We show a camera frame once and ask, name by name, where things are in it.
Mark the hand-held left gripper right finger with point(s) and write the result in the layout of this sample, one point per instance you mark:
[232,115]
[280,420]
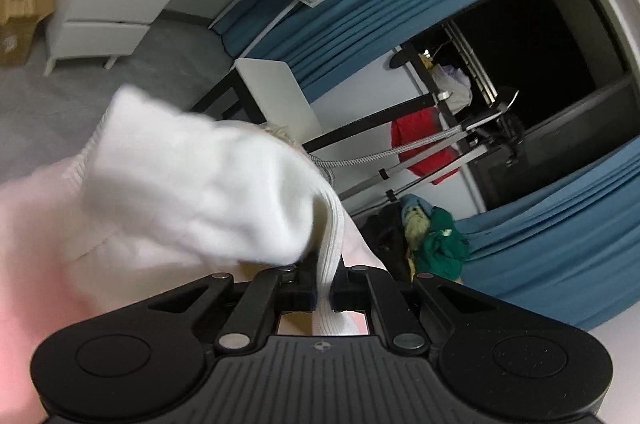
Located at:
[385,304]

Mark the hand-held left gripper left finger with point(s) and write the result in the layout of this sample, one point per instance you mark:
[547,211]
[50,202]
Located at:
[250,309]

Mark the white ribbed-cuff garment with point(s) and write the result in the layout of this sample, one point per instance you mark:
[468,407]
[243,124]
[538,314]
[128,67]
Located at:
[200,184]

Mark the black and beige clothes pile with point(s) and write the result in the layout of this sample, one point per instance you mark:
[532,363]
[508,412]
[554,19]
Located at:
[387,239]

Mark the blue and yellow clothes pile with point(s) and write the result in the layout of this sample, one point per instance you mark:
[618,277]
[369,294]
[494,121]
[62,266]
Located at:
[417,219]

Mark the metal clothes rack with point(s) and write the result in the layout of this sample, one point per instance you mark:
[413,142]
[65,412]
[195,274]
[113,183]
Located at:
[425,144]

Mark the green garment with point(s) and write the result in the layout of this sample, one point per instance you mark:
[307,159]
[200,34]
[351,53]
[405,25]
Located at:
[442,244]

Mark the red garment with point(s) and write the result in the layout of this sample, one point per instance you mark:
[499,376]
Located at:
[425,139]

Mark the blue curtain beside sofa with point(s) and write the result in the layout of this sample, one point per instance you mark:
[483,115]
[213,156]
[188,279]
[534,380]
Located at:
[550,244]

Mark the white side table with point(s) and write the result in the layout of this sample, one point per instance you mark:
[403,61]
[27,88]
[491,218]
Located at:
[277,94]

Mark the white hanging garment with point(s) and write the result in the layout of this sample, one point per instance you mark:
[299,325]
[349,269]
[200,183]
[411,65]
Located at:
[455,87]

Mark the dark framed window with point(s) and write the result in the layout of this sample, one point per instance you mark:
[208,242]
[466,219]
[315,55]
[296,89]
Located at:
[550,69]

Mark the cardboard box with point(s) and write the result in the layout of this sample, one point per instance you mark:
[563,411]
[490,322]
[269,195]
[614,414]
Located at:
[22,14]

